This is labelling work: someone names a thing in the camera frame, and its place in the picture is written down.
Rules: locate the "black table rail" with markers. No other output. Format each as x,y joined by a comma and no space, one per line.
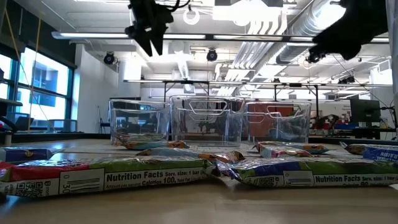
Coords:
342,140
62,137

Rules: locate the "clear plastic bin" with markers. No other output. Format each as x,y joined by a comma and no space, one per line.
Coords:
140,118
206,124
278,124

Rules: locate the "black ceiling camera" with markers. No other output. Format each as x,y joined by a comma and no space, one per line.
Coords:
314,57
346,80
211,55
109,58

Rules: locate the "silver ventilation duct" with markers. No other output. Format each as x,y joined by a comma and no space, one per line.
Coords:
298,37

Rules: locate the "black desk monitor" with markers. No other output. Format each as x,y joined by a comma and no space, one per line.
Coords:
365,110

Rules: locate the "grey frame post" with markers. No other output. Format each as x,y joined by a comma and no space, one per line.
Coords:
394,62

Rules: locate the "long ceiling light bar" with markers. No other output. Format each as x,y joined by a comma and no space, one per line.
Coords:
93,35

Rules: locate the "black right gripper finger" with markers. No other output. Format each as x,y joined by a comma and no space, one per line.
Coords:
350,49
329,42

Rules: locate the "orange cabinet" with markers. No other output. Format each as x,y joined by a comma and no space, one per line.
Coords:
258,121

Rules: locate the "blue chewy granola bar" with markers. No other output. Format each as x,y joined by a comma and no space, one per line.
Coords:
311,177
25,154
381,154
353,148

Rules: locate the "large window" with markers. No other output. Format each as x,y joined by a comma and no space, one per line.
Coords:
46,74

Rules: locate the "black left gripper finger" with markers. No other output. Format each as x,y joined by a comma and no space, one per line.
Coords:
145,40
160,37

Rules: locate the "black overhead frame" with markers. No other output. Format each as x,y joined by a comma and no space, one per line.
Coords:
316,99
186,82

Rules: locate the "long hanging light strip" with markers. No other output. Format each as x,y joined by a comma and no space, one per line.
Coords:
149,81

